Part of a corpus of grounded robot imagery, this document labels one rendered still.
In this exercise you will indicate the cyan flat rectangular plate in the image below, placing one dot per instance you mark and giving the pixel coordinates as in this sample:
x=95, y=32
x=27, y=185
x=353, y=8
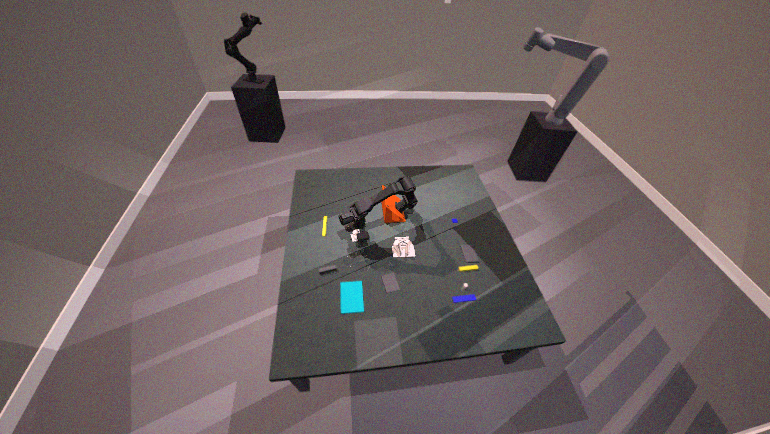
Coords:
x=351, y=297

